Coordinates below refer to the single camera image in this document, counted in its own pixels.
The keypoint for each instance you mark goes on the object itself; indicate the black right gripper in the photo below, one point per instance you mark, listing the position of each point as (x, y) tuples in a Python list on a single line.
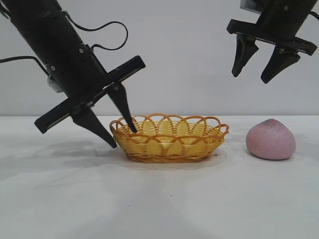
[(281, 20)]

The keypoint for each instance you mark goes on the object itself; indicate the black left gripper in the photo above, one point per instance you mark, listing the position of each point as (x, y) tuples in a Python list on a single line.
[(77, 74)]

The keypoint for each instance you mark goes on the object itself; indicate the pink peach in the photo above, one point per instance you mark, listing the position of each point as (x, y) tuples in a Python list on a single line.
[(270, 142)]

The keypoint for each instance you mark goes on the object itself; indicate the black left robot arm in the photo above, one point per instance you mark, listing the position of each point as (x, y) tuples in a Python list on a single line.
[(37, 30)]

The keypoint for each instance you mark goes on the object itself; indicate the yellow woven wicker basket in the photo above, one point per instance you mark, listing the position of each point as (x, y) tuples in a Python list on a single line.
[(162, 149)]

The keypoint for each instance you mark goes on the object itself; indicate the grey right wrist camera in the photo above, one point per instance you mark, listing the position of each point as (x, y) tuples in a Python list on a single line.
[(249, 4)]

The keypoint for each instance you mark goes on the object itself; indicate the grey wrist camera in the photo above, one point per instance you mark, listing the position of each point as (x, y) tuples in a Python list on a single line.
[(52, 84), (249, 4)]

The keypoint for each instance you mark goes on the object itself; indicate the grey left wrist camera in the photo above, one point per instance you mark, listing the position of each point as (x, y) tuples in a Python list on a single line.
[(52, 84)]

